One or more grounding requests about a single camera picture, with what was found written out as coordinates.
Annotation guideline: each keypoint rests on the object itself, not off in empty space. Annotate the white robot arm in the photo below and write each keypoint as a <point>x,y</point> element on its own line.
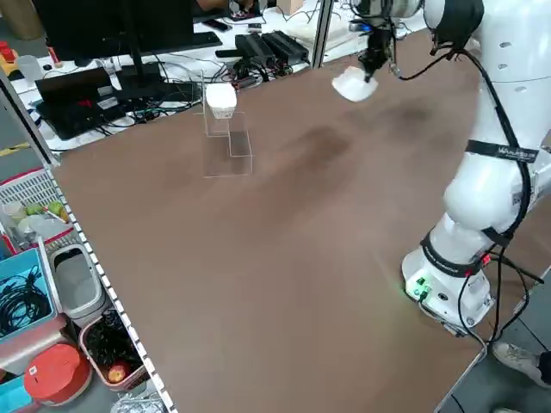
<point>486,202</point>

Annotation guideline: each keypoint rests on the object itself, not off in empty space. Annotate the clear stepped plastic holder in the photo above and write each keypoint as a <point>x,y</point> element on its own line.
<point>239,148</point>

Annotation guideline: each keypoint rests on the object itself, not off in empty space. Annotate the green fruit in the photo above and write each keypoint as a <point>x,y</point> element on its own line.
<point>34,210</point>
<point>56,210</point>

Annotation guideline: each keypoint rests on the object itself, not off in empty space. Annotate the red apple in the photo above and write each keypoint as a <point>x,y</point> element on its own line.
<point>117,373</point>

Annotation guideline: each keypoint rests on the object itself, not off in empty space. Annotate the white grey waste bin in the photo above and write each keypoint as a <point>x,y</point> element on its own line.
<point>77,279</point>

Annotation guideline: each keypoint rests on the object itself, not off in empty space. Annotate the black computer monitor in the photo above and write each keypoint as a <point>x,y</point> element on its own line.
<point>112,26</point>

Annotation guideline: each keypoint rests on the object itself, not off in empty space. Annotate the brown cardboard box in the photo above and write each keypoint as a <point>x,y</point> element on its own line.
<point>26,19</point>

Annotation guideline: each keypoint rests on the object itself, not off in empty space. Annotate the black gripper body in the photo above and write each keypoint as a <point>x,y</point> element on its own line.
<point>381,38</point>

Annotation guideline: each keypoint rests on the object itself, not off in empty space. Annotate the white paper box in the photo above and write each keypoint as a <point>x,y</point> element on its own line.
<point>355,86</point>
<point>221,101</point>

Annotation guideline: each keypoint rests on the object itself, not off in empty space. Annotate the person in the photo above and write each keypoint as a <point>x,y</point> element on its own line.
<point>516,359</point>

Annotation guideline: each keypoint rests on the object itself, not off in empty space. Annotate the black smartphone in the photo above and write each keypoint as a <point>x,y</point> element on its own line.
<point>217,25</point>

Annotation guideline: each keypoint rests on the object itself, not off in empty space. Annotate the red round lidded container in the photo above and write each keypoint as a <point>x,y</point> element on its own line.
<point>56,370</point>

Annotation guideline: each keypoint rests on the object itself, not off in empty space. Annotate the red yellow toy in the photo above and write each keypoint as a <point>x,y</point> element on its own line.
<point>6,56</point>

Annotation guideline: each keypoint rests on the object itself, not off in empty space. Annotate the small black device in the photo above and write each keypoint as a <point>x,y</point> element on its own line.
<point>227,54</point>

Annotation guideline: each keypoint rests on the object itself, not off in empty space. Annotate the small cardboard box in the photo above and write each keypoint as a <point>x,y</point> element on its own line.
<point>288,6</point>

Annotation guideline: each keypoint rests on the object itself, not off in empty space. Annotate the crumpled silver foil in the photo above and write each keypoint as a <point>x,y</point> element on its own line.
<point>138,404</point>

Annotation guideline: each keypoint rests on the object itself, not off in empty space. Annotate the white lattice plastic basket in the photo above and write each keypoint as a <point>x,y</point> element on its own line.
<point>26,189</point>

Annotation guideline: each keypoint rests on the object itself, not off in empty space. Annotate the slotted aluminium table rail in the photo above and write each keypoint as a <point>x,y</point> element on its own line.
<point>112,292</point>

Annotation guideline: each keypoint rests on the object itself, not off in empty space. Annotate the black keyboard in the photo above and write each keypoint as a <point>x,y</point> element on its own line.
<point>206,39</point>

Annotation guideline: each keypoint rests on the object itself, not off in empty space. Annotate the aluminium frame post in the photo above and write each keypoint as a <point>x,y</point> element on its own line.
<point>26,125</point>
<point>323,34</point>

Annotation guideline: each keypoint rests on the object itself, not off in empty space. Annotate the pink plastic bin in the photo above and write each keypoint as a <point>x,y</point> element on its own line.
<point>129,385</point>

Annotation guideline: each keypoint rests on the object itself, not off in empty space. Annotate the translucent plastic cup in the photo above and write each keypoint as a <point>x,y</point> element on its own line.
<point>29,69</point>

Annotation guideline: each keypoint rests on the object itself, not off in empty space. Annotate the blue plastic bin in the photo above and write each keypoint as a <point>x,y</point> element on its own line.
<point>47,297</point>

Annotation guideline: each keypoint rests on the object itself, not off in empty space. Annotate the black power supply unit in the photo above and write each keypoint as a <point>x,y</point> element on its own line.
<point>254,46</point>
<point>286,45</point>

